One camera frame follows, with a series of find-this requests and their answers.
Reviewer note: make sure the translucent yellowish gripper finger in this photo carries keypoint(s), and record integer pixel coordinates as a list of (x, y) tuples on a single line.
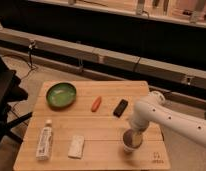
[(137, 138)]

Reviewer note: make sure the white ceramic cup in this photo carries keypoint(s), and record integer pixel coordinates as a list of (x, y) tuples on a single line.
[(127, 142)]

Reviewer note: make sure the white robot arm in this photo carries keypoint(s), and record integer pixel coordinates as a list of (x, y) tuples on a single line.
[(150, 108)]

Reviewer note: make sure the green ceramic bowl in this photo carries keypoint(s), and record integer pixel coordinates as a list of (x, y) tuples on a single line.
[(61, 95)]

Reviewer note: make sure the black rectangular block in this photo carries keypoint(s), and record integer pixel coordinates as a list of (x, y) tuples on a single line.
[(120, 108)]

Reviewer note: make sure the orange carrot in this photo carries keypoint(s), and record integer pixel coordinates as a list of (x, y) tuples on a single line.
[(96, 104)]

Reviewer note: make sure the wooden folding table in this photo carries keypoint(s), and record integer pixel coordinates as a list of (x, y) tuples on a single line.
[(102, 131)]

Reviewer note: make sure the white plastic bottle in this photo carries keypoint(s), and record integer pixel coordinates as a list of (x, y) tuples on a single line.
[(45, 142)]

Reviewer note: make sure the black chair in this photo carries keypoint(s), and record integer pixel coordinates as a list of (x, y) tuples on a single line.
[(10, 91)]

